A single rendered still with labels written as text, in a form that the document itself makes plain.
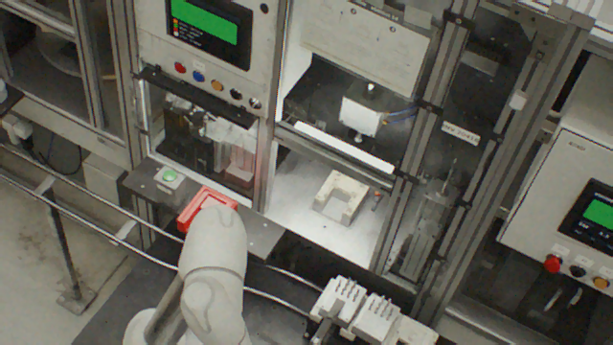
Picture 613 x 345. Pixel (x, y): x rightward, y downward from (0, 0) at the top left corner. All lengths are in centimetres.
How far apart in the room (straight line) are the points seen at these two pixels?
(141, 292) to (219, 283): 95
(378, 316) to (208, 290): 81
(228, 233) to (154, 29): 66
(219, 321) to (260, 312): 90
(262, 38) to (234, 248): 52
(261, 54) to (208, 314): 68
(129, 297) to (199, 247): 89
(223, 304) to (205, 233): 18
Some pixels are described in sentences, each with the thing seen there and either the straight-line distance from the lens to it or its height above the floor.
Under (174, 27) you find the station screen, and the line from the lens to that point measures 203.
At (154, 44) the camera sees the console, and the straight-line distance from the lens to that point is 217.
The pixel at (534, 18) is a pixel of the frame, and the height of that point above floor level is 201.
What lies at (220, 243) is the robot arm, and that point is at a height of 149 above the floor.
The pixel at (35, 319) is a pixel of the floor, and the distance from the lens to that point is 337.
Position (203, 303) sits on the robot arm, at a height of 151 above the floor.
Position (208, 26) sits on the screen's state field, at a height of 164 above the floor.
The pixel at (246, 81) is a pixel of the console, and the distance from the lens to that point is 204.
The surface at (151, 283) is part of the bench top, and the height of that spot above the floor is 68.
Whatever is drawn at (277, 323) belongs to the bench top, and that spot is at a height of 68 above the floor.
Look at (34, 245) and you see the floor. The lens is 355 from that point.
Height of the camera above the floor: 295
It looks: 52 degrees down
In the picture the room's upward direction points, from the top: 9 degrees clockwise
